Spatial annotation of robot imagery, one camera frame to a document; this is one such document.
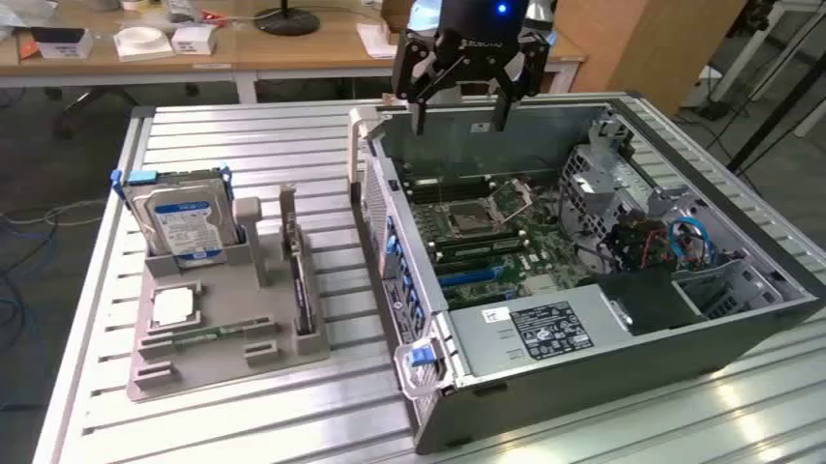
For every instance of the green motherboard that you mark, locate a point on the green motherboard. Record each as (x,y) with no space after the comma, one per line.
(542,261)

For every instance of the green RAM stick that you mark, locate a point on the green RAM stick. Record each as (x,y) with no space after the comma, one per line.
(212,332)

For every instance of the white box with round hollow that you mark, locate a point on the white box with round hollow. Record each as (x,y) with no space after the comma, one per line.
(143,44)

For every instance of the black graphics card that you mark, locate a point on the black graphics card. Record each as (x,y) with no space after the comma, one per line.
(301,270)

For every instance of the open grey PC case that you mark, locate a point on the open grey PC case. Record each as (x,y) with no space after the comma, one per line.
(645,377)

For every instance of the CPU socket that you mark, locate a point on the CPU socket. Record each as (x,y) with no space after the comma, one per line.
(470,218)

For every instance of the white box with black lid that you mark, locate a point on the white box with black lid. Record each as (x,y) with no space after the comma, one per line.
(64,48)

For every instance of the blue expansion slot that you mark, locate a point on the blue expansion slot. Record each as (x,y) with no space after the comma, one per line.
(474,275)

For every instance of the white labelled box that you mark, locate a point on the white labelled box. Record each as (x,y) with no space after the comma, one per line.
(194,41)

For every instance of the silver CPU chip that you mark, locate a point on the silver CPU chip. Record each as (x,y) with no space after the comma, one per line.
(174,307)

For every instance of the brown cardboard box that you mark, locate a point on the brown cardboard box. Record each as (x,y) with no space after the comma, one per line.
(395,14)

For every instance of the hard disk in blue caddy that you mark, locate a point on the hard disk in blue caddy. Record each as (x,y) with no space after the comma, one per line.
(184,222)

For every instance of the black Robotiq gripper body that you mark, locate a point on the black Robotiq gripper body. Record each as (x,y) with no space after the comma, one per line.
(481,29)

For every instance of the white table frame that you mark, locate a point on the white table frame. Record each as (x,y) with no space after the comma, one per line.
(806,96)

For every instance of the metal disk bay cage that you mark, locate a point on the metal disk bay cage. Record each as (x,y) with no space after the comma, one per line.
(601,188)

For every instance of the blue case latch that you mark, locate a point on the blue case latch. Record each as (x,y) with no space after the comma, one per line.
(421,355)

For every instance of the grey power supply unit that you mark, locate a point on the grey power supply unit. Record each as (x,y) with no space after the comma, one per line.
(490,348)

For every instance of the black chair base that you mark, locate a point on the black chair base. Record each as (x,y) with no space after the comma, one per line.
(84,104)

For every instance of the grey parts rack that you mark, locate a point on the grey parts rack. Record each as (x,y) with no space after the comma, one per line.
(239,309)

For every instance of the black round lamp base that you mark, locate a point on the black round lamp base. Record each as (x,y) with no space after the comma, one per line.
(287,21)

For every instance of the white paper booklet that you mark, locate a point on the white paper booklet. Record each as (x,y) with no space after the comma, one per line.
(378,43)

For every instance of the wooden desk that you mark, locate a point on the wooden desk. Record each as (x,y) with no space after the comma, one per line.
(297,53)

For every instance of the open socket cover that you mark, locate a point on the open socket cover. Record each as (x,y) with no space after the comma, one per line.
(513,197)

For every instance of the wooden cabinet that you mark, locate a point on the wooden cabinet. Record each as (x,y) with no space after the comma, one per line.
(658,48)

